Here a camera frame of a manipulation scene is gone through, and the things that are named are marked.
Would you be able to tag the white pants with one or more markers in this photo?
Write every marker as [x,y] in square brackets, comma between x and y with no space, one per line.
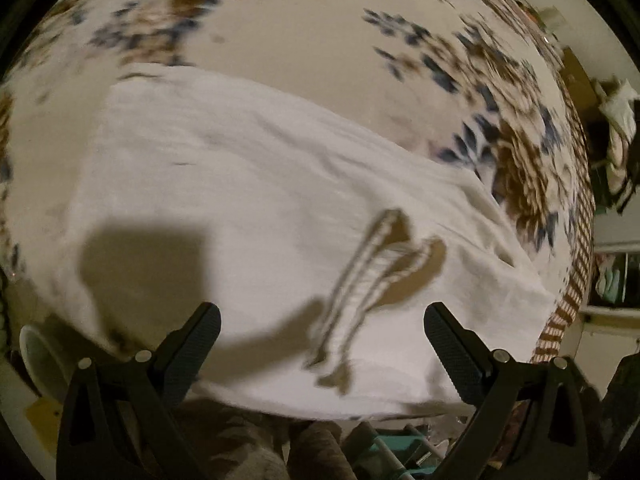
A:
[240,200]

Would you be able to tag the teal plastic rack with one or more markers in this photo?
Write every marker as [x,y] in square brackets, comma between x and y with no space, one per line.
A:
[400,452]

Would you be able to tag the white shelf unit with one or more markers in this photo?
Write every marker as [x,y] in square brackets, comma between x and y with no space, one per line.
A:
[612,280]

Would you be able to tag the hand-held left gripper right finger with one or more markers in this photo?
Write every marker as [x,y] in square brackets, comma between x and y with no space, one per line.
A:
[456,355]

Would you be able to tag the white cup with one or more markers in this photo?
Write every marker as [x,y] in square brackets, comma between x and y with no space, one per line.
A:
[42,360]

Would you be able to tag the pile of clothes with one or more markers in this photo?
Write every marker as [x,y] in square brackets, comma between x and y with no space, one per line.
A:
[619,130]

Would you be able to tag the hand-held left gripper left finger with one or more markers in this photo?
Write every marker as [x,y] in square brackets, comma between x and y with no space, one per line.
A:
[186,360]

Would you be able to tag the floral printed blanket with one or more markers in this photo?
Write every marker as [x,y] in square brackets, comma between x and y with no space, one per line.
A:
[320,55]

